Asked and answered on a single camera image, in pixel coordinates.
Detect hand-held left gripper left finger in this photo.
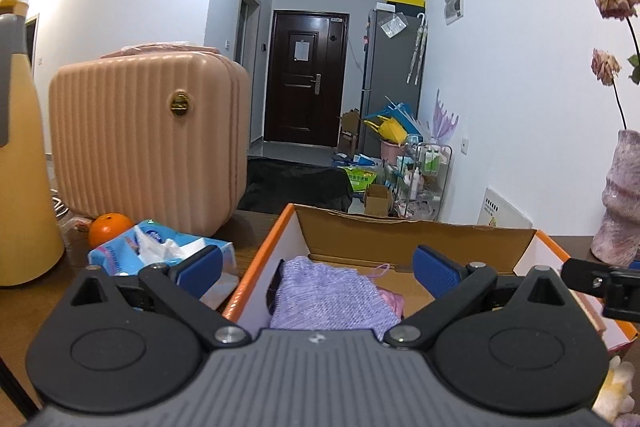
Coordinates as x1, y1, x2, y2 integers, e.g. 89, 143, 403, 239
70, 245, 252, 350

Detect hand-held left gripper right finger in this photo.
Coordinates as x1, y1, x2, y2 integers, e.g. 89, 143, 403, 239
384, 245, 566, 350

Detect orange cardboard box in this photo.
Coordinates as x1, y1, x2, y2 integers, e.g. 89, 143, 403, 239
221, 203, 640, 360

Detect pink satin scrunchie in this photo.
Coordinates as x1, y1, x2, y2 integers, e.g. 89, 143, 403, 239
372, 263, 407, 320

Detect yellow alpaca plush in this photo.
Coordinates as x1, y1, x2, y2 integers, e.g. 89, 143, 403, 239
592, 354, 636, 423

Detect purple knit cloth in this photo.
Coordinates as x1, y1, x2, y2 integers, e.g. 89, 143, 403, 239
270, 256, 403, 342

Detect pink textured vase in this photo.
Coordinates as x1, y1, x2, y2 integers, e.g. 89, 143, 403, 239
590, 129, 640, 267

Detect blue tissue pack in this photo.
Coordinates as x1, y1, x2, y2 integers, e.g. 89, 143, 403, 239
88, 219, 238, 308

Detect white leaning board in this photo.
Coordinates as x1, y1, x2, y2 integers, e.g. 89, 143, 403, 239
477, 187, 533, 230

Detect metal rack cart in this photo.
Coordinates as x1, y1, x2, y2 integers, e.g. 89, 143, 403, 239
392, 134, 453, 220

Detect orange fruit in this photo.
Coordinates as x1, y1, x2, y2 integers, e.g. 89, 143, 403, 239
88, 213, 135, 248

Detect green printed bag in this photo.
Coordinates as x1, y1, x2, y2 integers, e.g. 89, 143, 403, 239
342, 164, 378, 198

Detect dark cloth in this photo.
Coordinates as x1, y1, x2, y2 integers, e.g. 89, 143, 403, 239
246, 157, 353, 214

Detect pink bucket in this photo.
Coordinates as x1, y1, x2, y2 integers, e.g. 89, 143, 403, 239
380, 138, 408, 162

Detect pink ribbed suitcase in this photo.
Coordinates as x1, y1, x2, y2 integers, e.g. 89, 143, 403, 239
48, 42, 252, 238

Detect clear wrapped snack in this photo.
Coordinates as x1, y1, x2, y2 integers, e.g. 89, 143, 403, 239
60, 217, 96, 268

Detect pile of blue yellow bags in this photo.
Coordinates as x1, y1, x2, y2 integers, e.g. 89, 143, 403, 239
362, 104, 421, 142

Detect brown floor carton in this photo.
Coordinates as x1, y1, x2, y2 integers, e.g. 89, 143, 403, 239
338, 109, 361, 158

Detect dark brown entrance door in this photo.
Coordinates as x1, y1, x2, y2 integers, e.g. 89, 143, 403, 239
263, 9, 348, 148

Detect grey side door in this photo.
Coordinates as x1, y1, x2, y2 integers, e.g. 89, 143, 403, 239
235, 0, 262, 152

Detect yellow thermos jug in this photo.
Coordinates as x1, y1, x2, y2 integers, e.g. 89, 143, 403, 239
0, 0, 66, 288

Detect grey refrigerator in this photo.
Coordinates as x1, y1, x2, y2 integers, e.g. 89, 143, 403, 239
360, 7, 426, 158

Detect white folded umbrella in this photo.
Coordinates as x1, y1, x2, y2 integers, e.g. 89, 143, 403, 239
406, 12, 430, 85

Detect clear plastic bag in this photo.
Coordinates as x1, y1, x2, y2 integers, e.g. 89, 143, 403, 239
378, 14, 408, 38

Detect purple wall decoration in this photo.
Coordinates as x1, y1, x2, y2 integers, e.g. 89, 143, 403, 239
432, 89, 460, 145

